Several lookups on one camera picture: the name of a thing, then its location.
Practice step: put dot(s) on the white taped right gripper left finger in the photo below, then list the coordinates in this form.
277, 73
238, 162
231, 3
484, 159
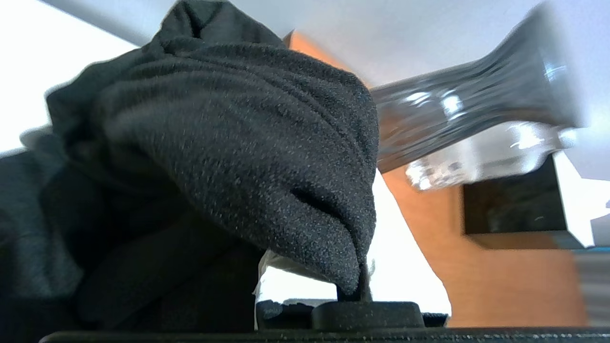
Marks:
266, 269

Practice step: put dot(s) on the black garment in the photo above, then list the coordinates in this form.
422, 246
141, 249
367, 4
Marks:
214, 157

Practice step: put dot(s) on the small clear glass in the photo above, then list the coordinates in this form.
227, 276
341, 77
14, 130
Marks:
519, 143

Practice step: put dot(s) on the black box on desk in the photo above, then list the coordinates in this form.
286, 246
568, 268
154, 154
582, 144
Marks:
514, 205

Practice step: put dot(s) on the brown wooden desk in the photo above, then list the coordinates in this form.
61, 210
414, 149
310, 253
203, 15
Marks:
500, 286

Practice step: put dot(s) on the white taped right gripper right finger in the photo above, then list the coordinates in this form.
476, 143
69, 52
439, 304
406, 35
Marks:
371, 274

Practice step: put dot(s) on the dark ribbed glass vase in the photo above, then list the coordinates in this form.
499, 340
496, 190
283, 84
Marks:
476, 95

